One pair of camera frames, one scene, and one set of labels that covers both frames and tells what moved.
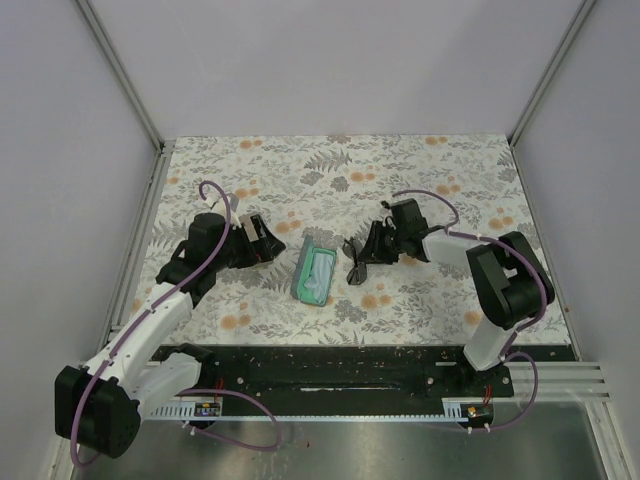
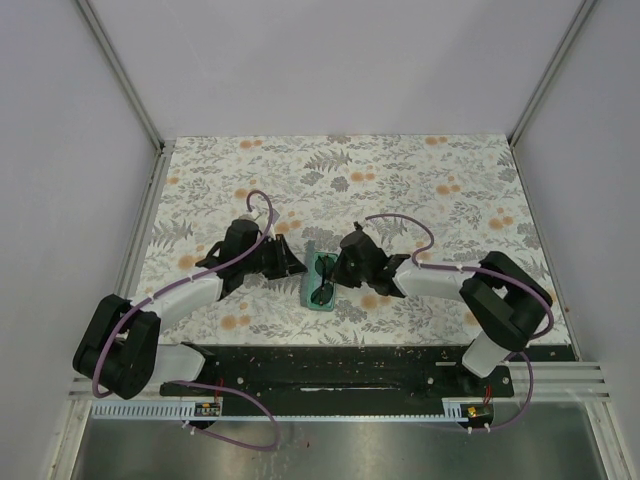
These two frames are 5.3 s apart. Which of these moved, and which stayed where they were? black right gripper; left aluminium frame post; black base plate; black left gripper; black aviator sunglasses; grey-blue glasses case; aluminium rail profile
Moved: black left gripper; black aviator sunglasses; grey-blue glasses case; black right gripper
Stayed: black base plate; left aluminium frame post; aluminium rail profile
